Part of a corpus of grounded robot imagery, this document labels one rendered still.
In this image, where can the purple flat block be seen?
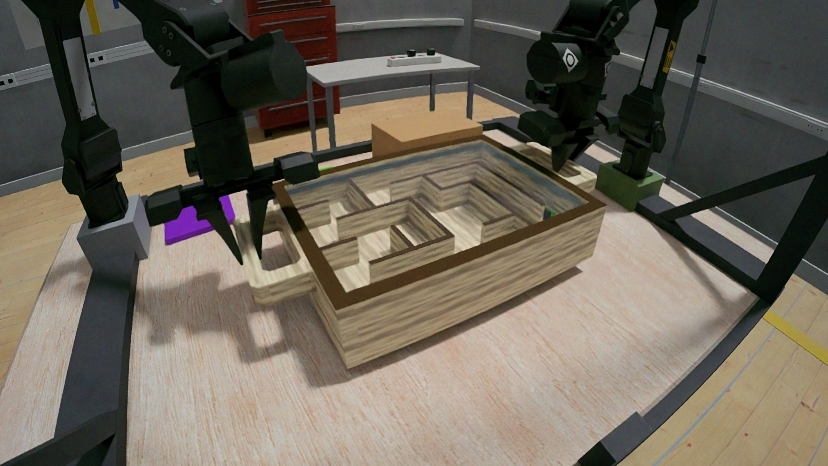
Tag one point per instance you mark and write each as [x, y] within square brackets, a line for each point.
[186, 226]

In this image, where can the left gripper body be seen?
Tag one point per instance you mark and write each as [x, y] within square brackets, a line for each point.
[223, 153]

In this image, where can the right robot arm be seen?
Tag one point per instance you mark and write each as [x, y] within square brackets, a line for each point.
[565, 58]

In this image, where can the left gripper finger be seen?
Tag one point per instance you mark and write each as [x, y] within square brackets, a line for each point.
[218, 220]
[257, 208]

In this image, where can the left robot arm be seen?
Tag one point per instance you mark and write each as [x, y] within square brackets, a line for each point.
[267, 71]

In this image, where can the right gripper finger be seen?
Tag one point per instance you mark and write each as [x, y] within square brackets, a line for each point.
[560, 153]
[584, 142]

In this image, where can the wooden maze board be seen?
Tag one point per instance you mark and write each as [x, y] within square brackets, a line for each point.
[433, 225]

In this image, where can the brown cardboard box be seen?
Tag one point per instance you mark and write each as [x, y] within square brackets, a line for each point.
[408, 132]

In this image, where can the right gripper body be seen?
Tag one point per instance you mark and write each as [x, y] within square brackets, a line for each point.
[576, 110]

